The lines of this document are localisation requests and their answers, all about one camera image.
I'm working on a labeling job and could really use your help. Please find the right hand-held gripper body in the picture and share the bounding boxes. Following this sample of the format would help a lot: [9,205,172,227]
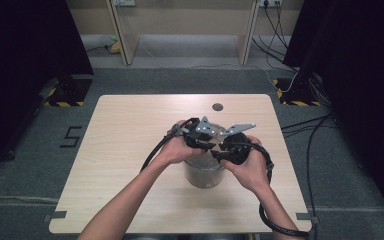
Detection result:
[219,123,257,166]

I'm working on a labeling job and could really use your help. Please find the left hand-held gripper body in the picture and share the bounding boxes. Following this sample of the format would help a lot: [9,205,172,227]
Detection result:
[182,115,217,150]

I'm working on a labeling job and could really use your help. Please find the grey plastic garbage bag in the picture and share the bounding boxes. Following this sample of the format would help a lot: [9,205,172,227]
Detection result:
[181,121,230,171]

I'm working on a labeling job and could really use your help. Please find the transparent brown round bin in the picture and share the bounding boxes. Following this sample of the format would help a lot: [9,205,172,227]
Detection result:
[183,122,227,190]

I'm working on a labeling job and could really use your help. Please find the person's left hand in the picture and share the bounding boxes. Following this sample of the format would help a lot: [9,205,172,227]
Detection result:
[157,119,207,167]

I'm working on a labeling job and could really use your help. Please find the person's right hand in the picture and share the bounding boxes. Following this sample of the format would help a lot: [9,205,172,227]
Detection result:
[220,134,272,193]

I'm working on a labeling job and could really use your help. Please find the black stand base striped tape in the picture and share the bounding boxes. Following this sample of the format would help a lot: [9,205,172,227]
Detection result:
[272,76,325,108]
[42,74,94,108]

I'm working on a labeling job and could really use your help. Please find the grey tape strip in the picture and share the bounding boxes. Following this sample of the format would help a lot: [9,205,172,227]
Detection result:
[43,209,69,224]
[295,212,321,225]

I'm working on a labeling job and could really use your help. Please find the small yellow object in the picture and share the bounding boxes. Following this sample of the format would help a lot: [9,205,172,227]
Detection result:
[107,39,123,55]

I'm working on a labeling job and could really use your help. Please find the black curtain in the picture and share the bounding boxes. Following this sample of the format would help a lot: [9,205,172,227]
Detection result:
[0,0,95,179]
[281,0,384,231]

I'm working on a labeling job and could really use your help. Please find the right hand-held gripper black cable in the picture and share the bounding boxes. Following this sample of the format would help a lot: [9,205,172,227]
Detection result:
[235,141,312,239]

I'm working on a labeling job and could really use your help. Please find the hand-held gripper black cable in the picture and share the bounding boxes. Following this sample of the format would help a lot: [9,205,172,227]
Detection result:
[235,141,312,239]
[139,116,198,173]

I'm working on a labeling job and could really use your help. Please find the left hand-held gripper black cable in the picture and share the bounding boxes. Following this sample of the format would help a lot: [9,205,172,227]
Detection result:
[139,116,198,173]

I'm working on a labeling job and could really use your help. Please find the black floor cables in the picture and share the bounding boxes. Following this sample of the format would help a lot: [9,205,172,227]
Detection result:
[280,112,335,218]

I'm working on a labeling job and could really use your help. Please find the thin white floor cable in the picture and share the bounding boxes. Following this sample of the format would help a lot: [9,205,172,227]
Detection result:
[179,62,302,95]

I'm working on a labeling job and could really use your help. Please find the light wooden desk frame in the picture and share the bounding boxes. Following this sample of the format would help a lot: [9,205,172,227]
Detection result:
[105,0,262,67]

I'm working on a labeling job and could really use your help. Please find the bundle of black wall cables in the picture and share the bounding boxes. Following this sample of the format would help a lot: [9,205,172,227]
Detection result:
[251,0,302,73]

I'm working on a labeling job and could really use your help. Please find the white wall socket with plugs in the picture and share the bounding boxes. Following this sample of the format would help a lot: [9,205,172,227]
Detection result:
[258,0,283,9]

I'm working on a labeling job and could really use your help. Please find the white wall power strip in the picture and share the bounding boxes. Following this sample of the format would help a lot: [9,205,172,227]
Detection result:
[111,0,137,8]

